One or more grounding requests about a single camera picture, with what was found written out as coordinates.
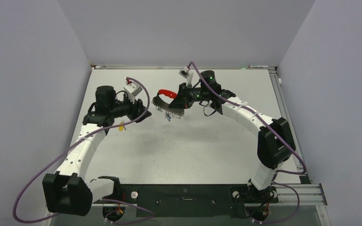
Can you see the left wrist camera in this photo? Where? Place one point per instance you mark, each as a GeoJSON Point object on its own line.
{"type": "Point", "coordinates": [132, 90]}

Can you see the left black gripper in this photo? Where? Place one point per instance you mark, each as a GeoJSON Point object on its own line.
{"type": "Point", "coordinates": [136, 109]}

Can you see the aluminium right rail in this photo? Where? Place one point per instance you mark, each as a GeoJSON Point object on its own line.
{"type": "Point", "coordinates": [275, 80]}

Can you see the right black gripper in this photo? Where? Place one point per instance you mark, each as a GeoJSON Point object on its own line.
{"type": "Point", "coordinates": [182, 100]}

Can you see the yellow key tag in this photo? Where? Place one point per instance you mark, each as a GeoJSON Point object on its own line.
{"type": "Point", "coordinates": [121, 126]}

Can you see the aluminium rail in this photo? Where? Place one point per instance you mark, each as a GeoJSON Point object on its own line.
{"type": "Point", "coordinates": [275, 80]}
{"type": "Point", "coordinates": [113, 67]}
{"type": "Point", "coordinates": [287, 194]}

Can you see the red-handled metal key holder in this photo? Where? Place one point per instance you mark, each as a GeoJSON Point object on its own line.
{"type": "Point", "coordinates": [163, 106]}

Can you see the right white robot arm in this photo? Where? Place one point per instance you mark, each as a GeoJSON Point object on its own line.
{"type": "Point", "coordinates": [275, 143]}

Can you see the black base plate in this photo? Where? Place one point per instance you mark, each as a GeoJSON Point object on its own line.
{"type": "Point", "coordinates": [195, 200]}

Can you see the aluminium front rail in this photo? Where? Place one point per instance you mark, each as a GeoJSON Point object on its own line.
{"type": "Point", "coordinates": [287, 194]}

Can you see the aluminium back rail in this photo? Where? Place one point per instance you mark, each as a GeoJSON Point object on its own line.
{"type": "Point", "coordinates": [113, 67]}

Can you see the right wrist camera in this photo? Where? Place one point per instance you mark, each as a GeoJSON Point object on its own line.
{"type": "Point", "coordinates": [186, 73]}

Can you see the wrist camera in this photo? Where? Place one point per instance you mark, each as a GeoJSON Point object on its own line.
{"type": "Point", "coordinates": [132, 90]}
{"type": "Point", "coordinates": [186, 73]}

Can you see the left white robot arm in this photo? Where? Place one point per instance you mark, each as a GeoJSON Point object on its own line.
{"type": "Point", "coordinates": [71, 173]}

